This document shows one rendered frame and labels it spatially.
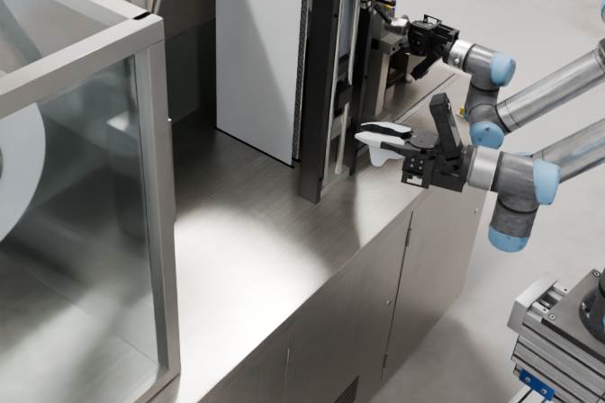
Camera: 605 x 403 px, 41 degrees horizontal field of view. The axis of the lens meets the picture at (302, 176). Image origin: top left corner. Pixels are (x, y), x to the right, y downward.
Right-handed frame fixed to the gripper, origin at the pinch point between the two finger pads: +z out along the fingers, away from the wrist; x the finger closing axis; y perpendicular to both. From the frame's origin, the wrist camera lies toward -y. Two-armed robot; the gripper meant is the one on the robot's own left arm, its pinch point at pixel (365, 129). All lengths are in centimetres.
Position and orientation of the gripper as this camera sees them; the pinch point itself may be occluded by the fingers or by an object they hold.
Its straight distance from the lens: 150.4
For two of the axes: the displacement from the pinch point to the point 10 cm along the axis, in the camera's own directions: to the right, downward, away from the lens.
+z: -9.4, -2.4, 2.2
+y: -1.0, 8.6, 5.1
